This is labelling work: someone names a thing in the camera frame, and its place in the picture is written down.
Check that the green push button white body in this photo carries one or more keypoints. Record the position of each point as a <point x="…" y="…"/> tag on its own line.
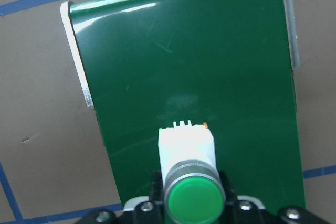
<point x="194" y="200"/>

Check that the green belt conveyor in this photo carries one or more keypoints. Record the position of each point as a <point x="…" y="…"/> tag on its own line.
<point x="183" y="64"/>

